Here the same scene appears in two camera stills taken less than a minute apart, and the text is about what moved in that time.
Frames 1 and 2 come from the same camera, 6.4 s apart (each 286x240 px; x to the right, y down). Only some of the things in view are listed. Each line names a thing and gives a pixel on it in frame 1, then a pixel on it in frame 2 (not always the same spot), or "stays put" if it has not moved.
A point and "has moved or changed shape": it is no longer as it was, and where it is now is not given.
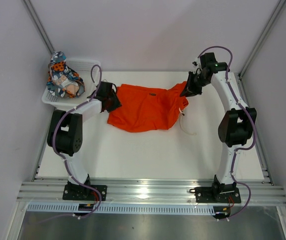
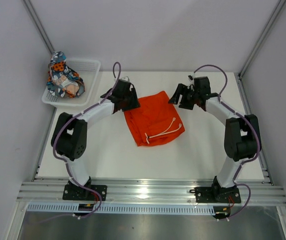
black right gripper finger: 186,93 to 179,90
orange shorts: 145,109 has moved or changed shape
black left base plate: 83,192 stays put
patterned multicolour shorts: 62,81 stays put
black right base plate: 216,195 stays put
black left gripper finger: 112,103 to 134,103
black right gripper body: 196,82 to 195,94
